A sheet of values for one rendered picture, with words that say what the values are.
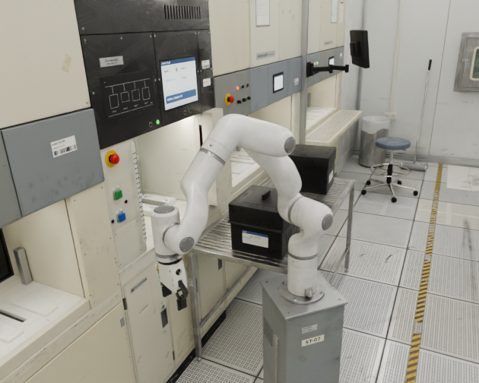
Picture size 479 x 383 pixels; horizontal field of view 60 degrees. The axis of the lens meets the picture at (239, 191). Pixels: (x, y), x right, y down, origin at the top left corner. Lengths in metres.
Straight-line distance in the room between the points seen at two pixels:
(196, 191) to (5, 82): 0.63
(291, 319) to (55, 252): 0.95
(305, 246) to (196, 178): 0.61
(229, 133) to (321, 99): 3.86
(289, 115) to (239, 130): 2.34
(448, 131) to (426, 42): 1.16
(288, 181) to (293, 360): 0.77
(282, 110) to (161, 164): 1.46
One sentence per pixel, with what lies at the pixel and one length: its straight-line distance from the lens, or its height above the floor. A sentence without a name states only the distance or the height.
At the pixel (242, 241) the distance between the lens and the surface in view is 2.09.
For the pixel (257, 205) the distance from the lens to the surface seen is 2.00.
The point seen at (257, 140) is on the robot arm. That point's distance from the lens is 1.31.
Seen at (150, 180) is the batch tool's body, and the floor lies 0.96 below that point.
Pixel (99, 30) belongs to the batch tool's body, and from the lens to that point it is 1.67.
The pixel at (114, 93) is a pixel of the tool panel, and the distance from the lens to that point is 1.70.
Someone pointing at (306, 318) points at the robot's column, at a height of 0.73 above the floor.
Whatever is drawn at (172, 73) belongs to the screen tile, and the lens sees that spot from 1.99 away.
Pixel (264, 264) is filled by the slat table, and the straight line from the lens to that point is 2.02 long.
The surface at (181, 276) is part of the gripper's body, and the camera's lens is 1.30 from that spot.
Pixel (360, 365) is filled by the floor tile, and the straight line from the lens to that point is 2.66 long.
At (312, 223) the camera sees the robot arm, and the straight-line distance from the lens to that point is 1.57.
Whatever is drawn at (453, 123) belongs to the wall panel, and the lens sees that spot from 6.11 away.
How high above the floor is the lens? 1.82
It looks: 22 degrees down
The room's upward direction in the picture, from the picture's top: 2 degrees counter-clockwise
